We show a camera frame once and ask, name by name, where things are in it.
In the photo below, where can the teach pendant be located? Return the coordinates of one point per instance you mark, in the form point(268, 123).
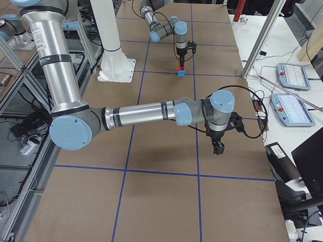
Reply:
point(291, 111)
point(293, 76)

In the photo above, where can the white pedestal mount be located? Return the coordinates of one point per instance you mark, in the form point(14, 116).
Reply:
point(115, 66)

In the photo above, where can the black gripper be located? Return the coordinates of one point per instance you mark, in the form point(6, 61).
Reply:
point(216, 135)
point(180, 52)

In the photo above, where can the white power strip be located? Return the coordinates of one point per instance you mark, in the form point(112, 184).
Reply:
point(28, 148)

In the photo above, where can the black monitor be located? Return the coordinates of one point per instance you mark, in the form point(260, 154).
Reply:
point(308, 159)

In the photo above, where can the orange circuit board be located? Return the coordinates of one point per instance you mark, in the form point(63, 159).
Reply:
point(257, 105)

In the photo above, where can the upper teach pendant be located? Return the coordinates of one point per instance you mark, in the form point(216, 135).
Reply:
point(293, 76)

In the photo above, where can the aluminium frame post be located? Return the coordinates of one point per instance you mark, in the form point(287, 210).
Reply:
point(269, 22)

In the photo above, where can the blue block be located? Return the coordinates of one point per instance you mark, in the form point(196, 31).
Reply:
point(181, 73)

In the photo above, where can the red block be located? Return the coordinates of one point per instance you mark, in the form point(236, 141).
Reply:
point(181, 67)

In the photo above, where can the black cardboard box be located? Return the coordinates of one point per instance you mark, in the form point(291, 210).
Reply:
point(281, 164)

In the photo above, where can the red cylinder bottle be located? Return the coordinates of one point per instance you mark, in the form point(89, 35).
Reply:
point(239, 10)

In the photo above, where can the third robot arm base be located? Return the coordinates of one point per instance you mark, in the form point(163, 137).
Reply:
point(15, 33)

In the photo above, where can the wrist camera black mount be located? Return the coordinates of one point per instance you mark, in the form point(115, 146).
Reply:
point(235, 122)

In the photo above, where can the lower teach pendant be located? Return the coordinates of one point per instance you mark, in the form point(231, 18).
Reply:
point(291, 111)

